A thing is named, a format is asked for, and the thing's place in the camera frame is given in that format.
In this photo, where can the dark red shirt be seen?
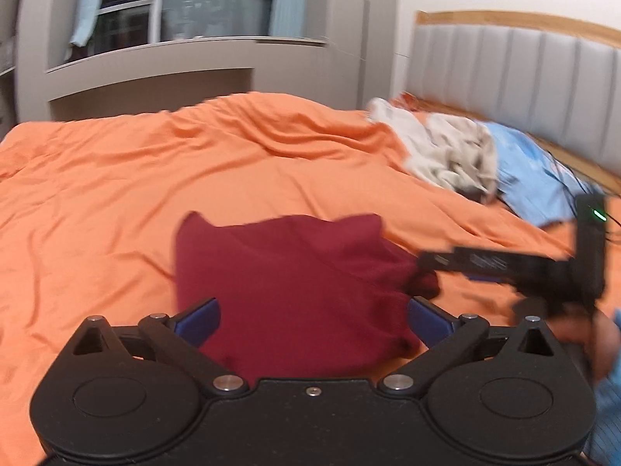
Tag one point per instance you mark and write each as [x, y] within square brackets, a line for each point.
[301, 291]

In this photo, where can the grey padded headboard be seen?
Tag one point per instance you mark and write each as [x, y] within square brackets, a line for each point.
[509, 63]

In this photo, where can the window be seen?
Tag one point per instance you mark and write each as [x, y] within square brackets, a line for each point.
[203, 0]

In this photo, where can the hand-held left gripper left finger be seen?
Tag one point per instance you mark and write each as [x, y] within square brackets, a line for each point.
[199, 320]

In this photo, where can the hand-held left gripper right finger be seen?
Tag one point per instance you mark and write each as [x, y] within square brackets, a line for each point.
[427, 323]

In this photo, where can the cream garment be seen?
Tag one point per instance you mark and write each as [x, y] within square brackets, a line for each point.
[446, 150]

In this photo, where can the light blue pillow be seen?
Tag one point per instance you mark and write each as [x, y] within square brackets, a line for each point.
[524, 174]

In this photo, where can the orange blanket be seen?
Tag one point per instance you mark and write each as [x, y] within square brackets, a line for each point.
[121, 204]

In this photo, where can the person's right hand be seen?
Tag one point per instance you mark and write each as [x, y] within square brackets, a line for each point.
[604, 344]

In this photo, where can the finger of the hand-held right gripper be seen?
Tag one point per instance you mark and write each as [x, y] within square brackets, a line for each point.
[465, 262]

